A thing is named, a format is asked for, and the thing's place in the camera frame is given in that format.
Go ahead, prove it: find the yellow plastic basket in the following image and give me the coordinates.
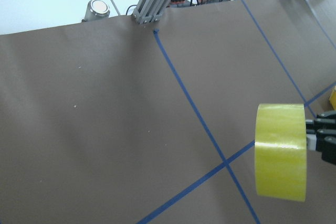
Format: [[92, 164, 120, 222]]
[[329, 86, 336, 110]]

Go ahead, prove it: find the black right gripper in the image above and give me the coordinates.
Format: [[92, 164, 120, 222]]
[[306, 111, 335, 165]]

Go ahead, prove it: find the yellow tape roll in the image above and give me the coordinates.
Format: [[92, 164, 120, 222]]
[[255, 103, 307, 202]]

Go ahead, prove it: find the black water bottle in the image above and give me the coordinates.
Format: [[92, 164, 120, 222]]
[[81, 0, 110, 22]]

